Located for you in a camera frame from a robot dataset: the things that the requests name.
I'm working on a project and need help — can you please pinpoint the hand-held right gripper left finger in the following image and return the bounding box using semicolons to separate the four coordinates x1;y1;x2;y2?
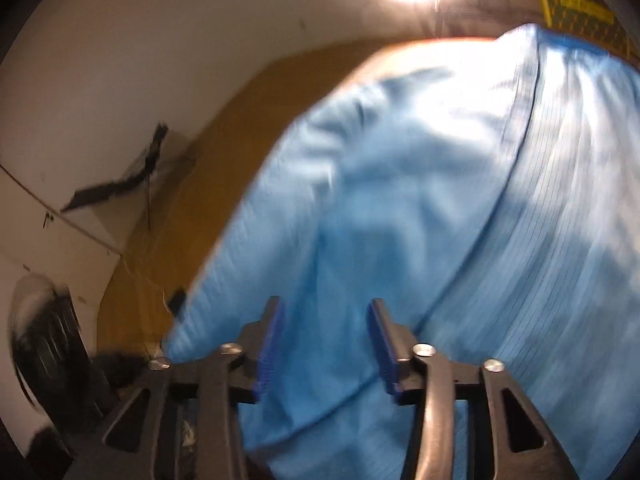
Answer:
59;296;287;480

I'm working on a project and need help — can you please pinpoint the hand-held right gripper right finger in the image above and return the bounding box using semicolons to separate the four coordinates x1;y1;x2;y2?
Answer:
367;298;583;480

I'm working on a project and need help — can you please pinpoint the light blue striped coat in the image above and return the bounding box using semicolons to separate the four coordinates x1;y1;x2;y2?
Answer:
161;24;640;480

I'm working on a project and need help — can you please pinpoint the brown bed base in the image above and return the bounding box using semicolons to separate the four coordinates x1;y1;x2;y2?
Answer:
97;37;506;361

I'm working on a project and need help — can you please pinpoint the yellow green patterned board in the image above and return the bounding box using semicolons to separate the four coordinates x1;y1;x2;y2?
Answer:
530;0;633;58

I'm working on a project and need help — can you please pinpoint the black wall fixture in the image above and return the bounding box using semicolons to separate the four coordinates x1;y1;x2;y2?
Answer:
61;122;171;213

